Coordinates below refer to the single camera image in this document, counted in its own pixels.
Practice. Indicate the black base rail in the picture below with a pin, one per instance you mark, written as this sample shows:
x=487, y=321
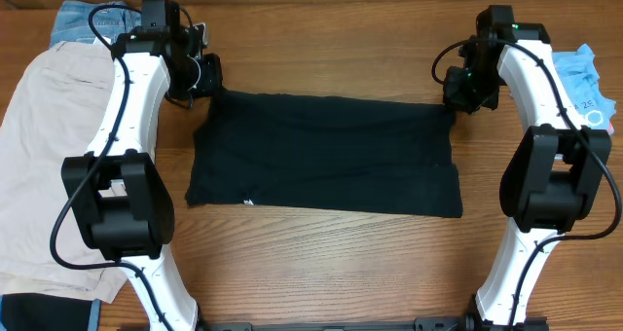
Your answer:
x=340, y=325

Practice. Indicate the black t-shirt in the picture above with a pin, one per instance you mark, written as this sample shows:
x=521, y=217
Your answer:
x=326, y=152

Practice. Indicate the black garment with blue trim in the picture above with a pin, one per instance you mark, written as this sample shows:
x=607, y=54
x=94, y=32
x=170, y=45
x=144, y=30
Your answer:
x=38, y=312

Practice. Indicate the beige shorts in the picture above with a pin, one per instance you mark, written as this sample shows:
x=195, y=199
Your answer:
x=63, y=106

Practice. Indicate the blue denim jeans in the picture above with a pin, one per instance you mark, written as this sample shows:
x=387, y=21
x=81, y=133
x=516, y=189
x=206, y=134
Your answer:
x=72, y=22

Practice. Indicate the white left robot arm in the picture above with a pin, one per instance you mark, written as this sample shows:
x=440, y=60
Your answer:
x=119, y=201

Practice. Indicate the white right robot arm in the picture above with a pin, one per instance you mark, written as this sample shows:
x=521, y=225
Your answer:
x=553, y=177

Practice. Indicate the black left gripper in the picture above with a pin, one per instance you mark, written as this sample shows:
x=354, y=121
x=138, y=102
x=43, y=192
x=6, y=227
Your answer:
x=212, y=84

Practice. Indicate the light blue printed t-shirt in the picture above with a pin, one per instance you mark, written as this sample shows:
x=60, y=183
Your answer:
x=581, y=80

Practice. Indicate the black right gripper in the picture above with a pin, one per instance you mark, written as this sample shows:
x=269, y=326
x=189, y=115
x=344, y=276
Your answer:
x=455, y=99

